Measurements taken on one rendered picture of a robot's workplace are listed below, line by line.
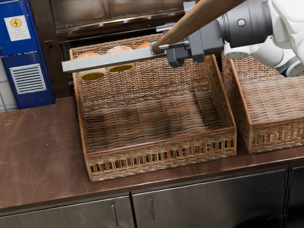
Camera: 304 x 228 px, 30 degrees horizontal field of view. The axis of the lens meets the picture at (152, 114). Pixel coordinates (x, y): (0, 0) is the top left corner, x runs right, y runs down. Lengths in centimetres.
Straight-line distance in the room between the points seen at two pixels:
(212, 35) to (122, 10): 112
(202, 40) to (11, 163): 130
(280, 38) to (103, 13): 117
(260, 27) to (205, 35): 11
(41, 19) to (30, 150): 51
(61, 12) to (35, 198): 70
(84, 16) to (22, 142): 56
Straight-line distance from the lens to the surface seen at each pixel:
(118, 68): 206
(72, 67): 166
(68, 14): 221
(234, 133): 205
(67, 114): 239
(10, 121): 243
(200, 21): 73
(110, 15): 221
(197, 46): 112
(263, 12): 112
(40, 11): 222
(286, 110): 231
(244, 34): 111
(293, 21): 107
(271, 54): 159
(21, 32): 223
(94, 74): 207
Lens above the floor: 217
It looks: 43 degrees down
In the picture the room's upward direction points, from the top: 7 degrees counter-clockwise
